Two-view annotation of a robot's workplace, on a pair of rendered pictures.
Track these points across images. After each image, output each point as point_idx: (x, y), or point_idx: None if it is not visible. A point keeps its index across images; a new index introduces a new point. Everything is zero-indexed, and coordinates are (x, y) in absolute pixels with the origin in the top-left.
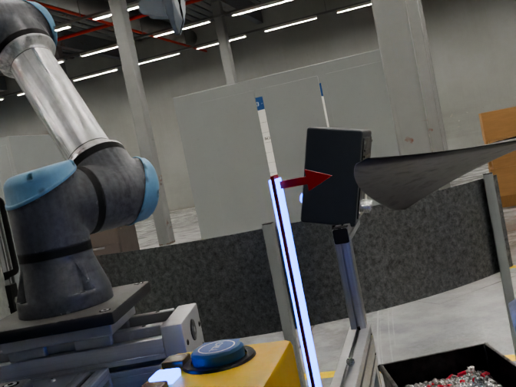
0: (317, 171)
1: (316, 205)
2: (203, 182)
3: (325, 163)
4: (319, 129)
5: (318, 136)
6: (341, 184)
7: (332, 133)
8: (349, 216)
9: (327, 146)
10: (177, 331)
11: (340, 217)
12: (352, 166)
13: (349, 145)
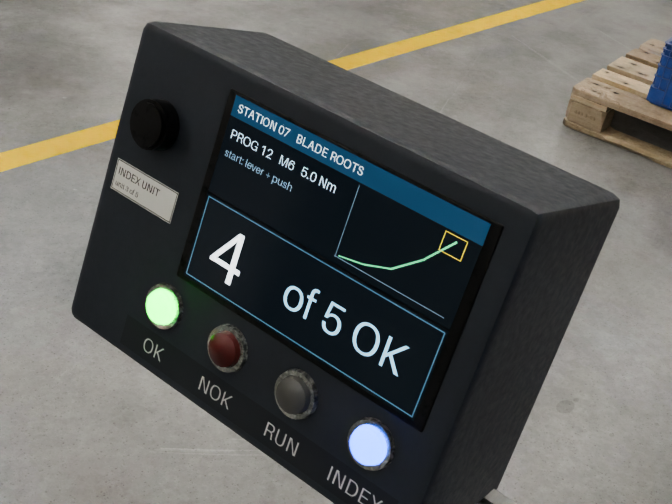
0: (500, 367)
1: (456, 478)
2: None
3: (525, 333)
4: (559, 214)
5: (550, 241)
6: (525, 385)
7: (579, 221)
8: (501, 470)
9: (552, 271)
10: None
11: (485, 484)
12: (565, 318)
13: (589, 254)
